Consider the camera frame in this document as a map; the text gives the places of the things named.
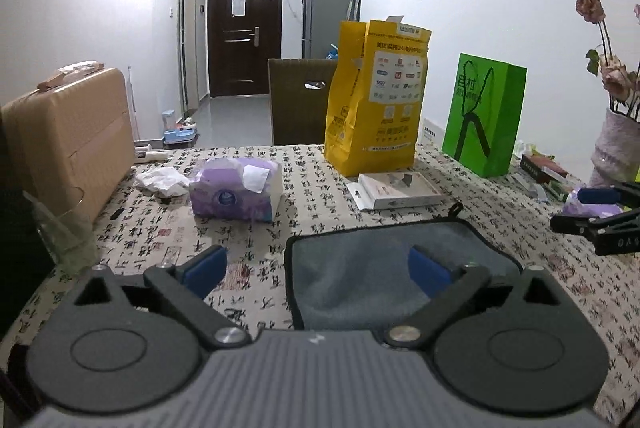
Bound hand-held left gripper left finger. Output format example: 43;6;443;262
73;245;252;350

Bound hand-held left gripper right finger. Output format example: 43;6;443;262
384;245;567;350

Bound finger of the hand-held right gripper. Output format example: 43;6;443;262
577;180;640;210
549;208;640;257

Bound grey towel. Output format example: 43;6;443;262
284;204;524;332

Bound small purple tissue pack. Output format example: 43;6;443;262
562;186;626;217

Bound grey vase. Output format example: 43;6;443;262
589;107;640;189

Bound dark flat box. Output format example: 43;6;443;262
519;153;577;202

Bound flat white box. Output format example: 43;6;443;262
346;171;446;213

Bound crumpled white tissue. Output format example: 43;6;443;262
134;166;191;199

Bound white tube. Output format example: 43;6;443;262
133;149;172;164

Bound blue plastic basin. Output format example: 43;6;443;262
162;109;199;145

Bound green paper bag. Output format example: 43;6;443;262
442;52;528;178

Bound clear plastic cup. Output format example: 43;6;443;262
22;189;97;270

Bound dried pink flowers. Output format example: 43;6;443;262
574;0;640;123

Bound yellow paper bag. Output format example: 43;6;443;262
323;19;432;177

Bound beige suitcase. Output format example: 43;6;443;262
0;67;136;229

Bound dark brown door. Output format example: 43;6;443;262
207;0;284;98

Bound plastic bag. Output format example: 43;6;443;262
38;60;105;90

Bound grey refrigerator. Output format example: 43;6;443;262
301;0;362;60

